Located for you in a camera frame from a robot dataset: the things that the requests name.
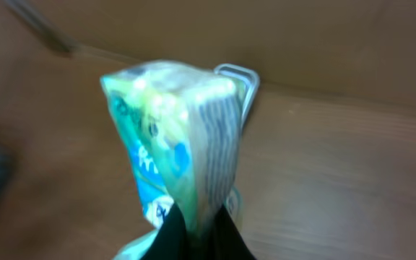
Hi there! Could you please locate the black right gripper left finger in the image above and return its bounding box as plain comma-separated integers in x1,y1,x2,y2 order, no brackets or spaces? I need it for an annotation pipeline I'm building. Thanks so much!
141,204,188,260

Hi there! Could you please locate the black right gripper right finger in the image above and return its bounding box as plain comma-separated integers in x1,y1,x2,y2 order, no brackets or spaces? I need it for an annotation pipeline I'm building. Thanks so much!
211,206,256,260

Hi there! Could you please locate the green Kleenex tissue pack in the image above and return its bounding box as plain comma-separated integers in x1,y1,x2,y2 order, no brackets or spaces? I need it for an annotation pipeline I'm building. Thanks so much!
100,61,246,237

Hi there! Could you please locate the white barcode scanner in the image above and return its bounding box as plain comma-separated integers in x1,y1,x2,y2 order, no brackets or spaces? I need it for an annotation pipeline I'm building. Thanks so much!
213,64,261,127

